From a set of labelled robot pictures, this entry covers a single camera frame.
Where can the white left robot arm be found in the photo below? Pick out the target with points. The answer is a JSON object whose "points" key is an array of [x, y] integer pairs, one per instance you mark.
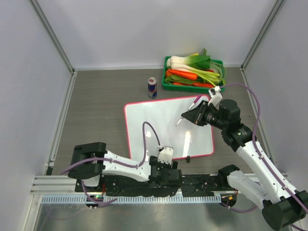
{"points": [[92, 161]]}

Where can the purple capped marker pen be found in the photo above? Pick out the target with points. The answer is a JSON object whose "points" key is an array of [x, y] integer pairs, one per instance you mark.
{"points": [[190, 107]]}

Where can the left aluminium frame post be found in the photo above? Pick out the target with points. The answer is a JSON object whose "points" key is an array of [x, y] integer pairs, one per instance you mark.
{"points": [[48, 28]]}

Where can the green plastic tray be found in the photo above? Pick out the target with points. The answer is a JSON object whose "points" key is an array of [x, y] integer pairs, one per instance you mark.
{"points": [[201, 85]]}

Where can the aluminium frame post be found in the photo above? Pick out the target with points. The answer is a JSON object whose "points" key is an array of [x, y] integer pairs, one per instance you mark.
{"points": [[263, 31], [48, 28]]}

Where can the white slotted cable duct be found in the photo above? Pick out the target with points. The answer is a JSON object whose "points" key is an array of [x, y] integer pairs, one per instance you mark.
{"points": [[177, 199]]}

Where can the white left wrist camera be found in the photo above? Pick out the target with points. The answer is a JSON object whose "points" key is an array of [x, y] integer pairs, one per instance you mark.
{"points": [[165, 155]]}

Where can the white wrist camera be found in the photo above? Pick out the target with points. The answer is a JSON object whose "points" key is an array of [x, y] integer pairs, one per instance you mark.
{"points": [[215, 95], [165, 155]]}

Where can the bok choy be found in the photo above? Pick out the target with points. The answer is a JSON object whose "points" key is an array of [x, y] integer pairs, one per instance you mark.
{"points": [[199, 61]]}

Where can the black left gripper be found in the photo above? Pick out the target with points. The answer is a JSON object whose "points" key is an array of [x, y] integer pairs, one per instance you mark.
{"points": [[167, 165]]}

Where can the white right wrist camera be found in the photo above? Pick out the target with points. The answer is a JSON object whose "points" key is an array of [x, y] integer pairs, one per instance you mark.
{"points": [[215, 95]]}

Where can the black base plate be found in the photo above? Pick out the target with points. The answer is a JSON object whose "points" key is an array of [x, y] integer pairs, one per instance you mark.
{"points": [[193, 185]]}

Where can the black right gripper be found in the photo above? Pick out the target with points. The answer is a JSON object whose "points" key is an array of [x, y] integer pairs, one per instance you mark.
{"points": [[197, 115]]}

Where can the green onion bunch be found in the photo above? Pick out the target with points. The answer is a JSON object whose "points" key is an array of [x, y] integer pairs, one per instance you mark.
{"points": [[211, 73]]}

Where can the red bull can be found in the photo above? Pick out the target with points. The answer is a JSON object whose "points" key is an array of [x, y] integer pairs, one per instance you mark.
{"points": [[152, 87]]}

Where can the orange carrot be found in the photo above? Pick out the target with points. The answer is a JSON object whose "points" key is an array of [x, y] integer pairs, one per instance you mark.
{"points": [[183, 74]]}

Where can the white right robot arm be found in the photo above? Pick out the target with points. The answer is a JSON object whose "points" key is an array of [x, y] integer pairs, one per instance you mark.
{"points": [[280, 202]]}

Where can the right aluminium frame post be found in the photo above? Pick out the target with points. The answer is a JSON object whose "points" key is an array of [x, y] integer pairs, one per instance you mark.
{"points": [[263, 31]]}

